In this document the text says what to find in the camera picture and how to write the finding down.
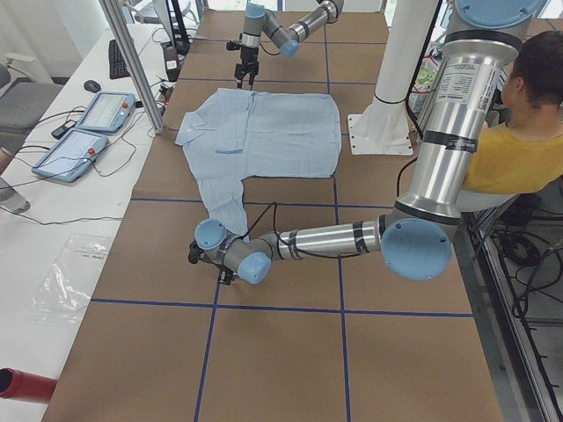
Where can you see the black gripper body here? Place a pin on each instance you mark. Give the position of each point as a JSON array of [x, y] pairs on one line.
[[248, 55], [226, 276]]

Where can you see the light blue button shirt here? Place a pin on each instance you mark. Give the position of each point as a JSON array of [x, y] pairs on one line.
[[236, 134]]

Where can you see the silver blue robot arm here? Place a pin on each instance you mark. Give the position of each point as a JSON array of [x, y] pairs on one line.
[[414, 238], [259, 20]]

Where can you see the black keyboard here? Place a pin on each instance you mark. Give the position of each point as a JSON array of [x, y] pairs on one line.
[[117, 65]]

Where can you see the far teach pendant tablet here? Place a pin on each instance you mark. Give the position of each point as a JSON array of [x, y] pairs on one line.
[[107, 112]]

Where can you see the teach pendant tablet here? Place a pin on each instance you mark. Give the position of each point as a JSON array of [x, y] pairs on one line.
[[107, 112], [69, 158]]

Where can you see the black computer mouse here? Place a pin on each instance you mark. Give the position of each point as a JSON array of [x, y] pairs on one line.
[[92, 86]]

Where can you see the clear plastic bag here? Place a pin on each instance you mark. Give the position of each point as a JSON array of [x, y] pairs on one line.
[[64, 295]]

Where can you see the near teach pendant tablet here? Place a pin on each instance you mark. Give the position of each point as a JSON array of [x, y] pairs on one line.
[[69, 158]]

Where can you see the grey office chair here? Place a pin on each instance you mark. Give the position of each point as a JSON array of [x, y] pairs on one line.
[[22, 106]]

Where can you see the red cylinder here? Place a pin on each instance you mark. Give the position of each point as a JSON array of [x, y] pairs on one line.
[[26, 387]]

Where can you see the person in yellow shirt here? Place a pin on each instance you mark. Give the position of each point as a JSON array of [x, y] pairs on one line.
[[523, 154]]

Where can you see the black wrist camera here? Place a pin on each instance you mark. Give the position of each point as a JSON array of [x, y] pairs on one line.
[[195, 253], [233, 45]]

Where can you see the aluminium frame post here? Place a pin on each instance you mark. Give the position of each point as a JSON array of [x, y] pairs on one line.
[[119, 27]]

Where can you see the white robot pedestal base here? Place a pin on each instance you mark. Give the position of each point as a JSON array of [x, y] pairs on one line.
[[382, 129]]

